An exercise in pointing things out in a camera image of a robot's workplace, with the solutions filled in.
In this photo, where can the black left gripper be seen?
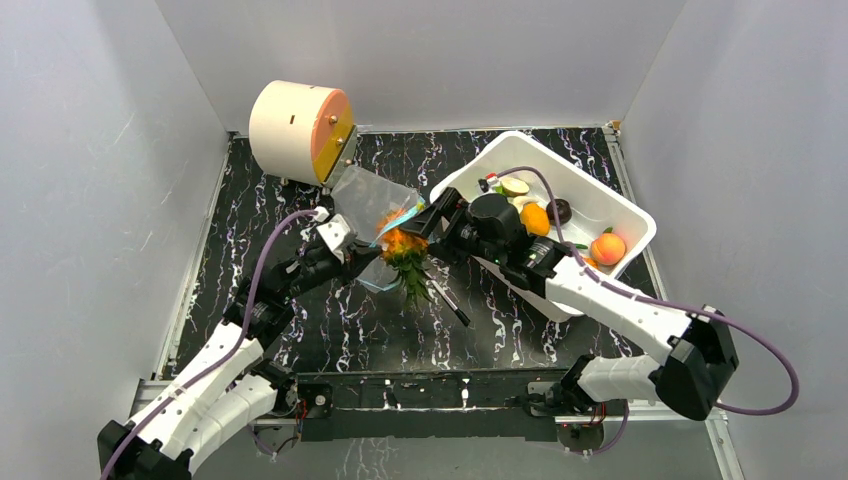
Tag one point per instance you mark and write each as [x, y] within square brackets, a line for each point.
[360, 256]

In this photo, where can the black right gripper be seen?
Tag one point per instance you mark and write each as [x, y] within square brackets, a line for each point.
[439, 216]

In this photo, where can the orange toy pineapple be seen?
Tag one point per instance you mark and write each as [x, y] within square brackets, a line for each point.
[405, 253]

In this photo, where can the clear blue zip top bag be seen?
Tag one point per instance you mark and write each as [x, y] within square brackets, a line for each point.
[364, 198]

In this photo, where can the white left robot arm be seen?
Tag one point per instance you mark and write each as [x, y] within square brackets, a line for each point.
[228, 384]

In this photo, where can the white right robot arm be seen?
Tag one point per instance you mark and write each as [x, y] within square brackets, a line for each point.
[688, 357]

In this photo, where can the black and silver pen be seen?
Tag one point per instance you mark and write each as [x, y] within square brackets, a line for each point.
[458, 312]

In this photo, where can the toy mushroom slice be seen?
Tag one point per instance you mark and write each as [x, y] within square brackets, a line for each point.
[514, 187]

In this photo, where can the toy orange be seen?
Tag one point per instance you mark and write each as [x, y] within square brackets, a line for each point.
[535, 219]

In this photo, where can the white plastic bin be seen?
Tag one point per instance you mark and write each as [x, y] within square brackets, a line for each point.
[595, 206]

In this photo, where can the dark brown toy fruit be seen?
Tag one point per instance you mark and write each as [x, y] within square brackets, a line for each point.
[559, 212]

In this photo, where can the cream cylindrical container orange lid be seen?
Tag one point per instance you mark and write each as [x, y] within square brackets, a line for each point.
[303, 133]

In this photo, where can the orange toy carrot piece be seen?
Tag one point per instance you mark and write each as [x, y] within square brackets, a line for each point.
[591, 262]

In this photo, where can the toy peach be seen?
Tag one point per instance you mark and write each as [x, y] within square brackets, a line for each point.
[608, 249]

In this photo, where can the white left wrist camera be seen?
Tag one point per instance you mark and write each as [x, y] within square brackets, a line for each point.
[339, 238]

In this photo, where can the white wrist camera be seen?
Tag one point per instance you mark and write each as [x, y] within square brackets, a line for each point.
[490, 184]
[339, 238]

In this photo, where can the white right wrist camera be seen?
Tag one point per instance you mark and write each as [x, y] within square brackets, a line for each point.
[490, 184]

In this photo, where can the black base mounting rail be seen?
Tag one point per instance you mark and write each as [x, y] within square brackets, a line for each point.
[479, 403]

